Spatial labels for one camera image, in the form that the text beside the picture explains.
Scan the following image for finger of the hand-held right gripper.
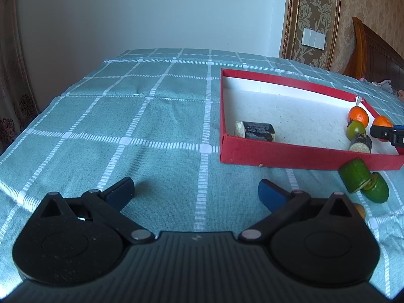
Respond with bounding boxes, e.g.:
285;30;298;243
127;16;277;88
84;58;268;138
369;124;404;148

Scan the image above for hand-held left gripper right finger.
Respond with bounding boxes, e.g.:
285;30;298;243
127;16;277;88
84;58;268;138
237;179;357;245

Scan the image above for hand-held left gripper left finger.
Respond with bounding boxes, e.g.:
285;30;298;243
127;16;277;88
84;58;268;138
39;177;156;245

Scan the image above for orange mandarin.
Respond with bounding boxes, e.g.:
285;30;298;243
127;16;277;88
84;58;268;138
348;106;369;127
372;115;393;142

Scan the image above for large green tomato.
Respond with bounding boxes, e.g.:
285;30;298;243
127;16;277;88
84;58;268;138
346;120;367;141

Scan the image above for red cardboard box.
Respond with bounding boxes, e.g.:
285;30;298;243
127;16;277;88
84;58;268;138
219;68;404;171

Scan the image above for green cucumber piece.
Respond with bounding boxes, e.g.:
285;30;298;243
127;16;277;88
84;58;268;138
339;158;372;194
363;172;390;203

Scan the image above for black sushi roll toy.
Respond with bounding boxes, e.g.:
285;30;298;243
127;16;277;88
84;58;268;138
234;120;276;142

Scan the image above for pink cloth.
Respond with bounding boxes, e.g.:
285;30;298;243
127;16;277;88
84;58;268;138
358;77;404;98

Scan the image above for teal checked cloth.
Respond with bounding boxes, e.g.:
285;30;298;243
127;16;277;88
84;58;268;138
0;49;404;300

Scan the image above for wooden headboard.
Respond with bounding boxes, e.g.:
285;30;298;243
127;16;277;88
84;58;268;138
342;17;404;84

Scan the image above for gold framed wallpaper panel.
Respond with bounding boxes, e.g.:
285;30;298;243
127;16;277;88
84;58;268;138
279;0;343;70

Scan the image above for white wall switch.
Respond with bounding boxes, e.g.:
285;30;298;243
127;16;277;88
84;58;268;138
301;27;327;50

